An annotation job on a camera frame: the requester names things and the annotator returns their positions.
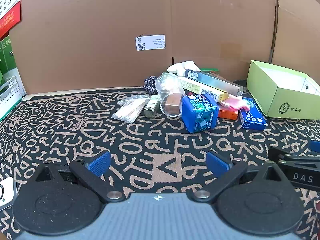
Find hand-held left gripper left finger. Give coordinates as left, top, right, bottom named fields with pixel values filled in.
left=34, top=151, right=126, bottom=203

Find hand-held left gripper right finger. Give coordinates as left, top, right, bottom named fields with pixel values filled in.
left=191, top=151, right=285, bottom=203

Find light green cardboard box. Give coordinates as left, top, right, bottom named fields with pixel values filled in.
left=246, top=60, right=320, bottom=120

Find brown box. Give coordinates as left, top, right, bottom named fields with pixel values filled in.
left=163, top=93, right=182, bottom=113

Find black letter-patterned mat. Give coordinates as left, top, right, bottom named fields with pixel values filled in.
left=0, top=90, right=320, bottom=240

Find flat blue box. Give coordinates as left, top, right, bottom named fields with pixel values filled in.
left=239, top=97, right=267, bottom=130

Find orange box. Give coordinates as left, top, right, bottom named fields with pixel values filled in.
left=218, top=105, right=240, bottom=120

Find blue wrapped box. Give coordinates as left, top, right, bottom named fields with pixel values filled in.
left=181, top=94, right=220, bottom=133

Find bag of toothpicks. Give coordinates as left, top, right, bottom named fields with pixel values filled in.
left=112, top=97, right=150, bottom=123

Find pink soft item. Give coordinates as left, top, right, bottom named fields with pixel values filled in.
left=220, top=95, right=250, bottom=112

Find small olive box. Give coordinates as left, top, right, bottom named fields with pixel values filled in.
left=144, top=95, right=160, bottom=118

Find long yellow-white box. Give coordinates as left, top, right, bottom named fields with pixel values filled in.
left=177, top=76, right=230, bottom=102

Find long silver box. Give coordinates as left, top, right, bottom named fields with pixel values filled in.
left=184, top=69, right=243, bottom=97

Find steel wool scrubber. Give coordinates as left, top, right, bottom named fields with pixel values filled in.
left=143, top=76, right=158, bottom=96

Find clear plastic cup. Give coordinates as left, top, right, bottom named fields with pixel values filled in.
left=155, top=73, right=187, bottom=117

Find green printed packet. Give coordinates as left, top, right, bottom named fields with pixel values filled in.
left=200, top=67, right=220, bottom=75

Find white device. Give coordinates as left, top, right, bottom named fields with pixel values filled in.
left=0, top=177, right=17, bottom=211

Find white glove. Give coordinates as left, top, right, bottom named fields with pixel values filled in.
left=167, top=61, right=202, bottom=76

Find white plastic basket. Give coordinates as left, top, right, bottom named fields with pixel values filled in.
left=0, top=76, right=26, bottom=120

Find brown cardboard sheet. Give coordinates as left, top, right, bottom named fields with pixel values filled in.
left=271, top=0, right=320, bottom=85
left=9, top=0, right=279, bottom=95

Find white shipping label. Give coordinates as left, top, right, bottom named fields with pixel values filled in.
left=136, top=34, right=166, bottom=51

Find green carton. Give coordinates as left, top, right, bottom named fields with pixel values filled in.
left=0, top=35, right=18, bottom=85

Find red wall calendar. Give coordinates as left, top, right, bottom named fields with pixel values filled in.
left=0, top=0, right=23, bottom=38

